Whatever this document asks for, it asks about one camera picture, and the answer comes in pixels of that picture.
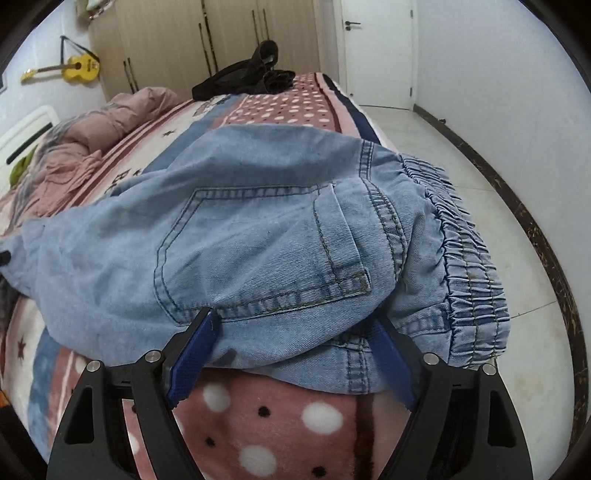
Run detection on yellow guitar on wall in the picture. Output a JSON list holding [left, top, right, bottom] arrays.
[[20, 35, 101, 84]]

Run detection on black clothing pile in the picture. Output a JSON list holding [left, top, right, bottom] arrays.
[[191, 40, 296, 101]]

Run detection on green item by headboard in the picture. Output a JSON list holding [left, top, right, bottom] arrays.
[[9, 147, 36, 187]]

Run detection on patterned fleece bed blanket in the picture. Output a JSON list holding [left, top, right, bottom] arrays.
[[1, 74, 409, 479]]

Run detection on white door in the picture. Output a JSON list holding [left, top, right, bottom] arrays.
[[341, 0, 416, 110]]

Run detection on pink crumpled duvet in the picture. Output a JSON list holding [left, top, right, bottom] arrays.
[[1, 87, 182, 237]]

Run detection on light blue denim pants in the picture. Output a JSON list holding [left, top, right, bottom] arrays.
[[1, 124, 510, 395]]

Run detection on beige wooden wardrobe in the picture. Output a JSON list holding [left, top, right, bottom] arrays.
[[88, 0, 322, 99]]

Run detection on white bed headboard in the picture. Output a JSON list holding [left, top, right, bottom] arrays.
[[0, 105, 59, 195]]

